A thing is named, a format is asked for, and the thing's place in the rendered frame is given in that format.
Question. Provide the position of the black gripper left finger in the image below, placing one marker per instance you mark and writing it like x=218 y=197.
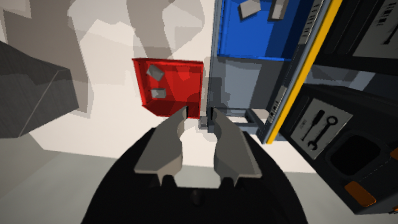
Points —
x=157 y=153

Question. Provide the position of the red bin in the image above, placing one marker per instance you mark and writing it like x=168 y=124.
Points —
x=183 y=83

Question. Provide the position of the yellow flat bar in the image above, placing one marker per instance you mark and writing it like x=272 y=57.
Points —
x=312 y=53

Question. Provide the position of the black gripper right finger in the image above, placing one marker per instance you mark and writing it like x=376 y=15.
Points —
x=239 y=156

